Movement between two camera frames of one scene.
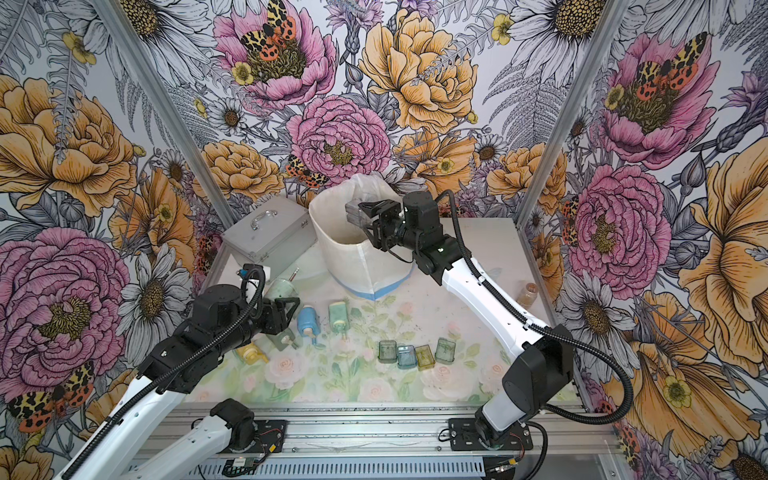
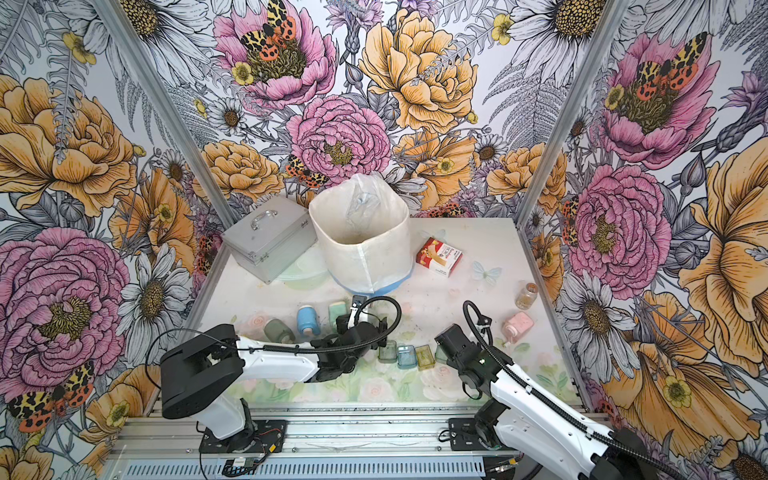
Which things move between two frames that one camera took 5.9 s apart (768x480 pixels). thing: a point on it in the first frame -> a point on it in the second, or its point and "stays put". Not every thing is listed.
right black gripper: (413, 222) -> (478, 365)
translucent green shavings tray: (387, 352) stays put
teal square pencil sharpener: (339, 317) stays put
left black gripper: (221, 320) -> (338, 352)
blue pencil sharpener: (307, 321) stays put
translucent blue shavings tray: (407, 357) stays put
